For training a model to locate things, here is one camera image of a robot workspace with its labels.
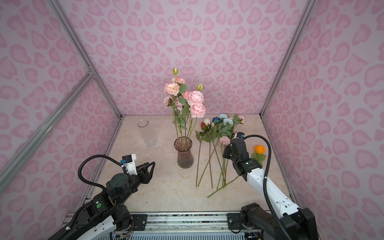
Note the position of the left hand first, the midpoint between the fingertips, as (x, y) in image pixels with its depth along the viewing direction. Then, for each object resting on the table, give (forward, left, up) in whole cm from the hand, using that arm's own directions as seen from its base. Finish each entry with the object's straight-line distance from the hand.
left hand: (153, 161), depth 71 cm
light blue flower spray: (+39, -42, -15) cm, 59 cm away
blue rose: (+42, -35, -17) cm, 57 cm away
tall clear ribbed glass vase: (+26, +11, -15) cm, 32 cm away
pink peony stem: (+29, -6, +12) cm, 32 cm away
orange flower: (+12, -59, -19) cm, 63 cm away
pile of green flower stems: (+32, -35, -19) cm, 51 cm away
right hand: (+11, -38, -6) cm, 40 cm away
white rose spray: (+38, -28, -15) cm, 50 cm away
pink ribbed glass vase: (+13, -13, -6) cm, 19 cm away
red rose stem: (+36, -26, -17) cm, 48 cm away
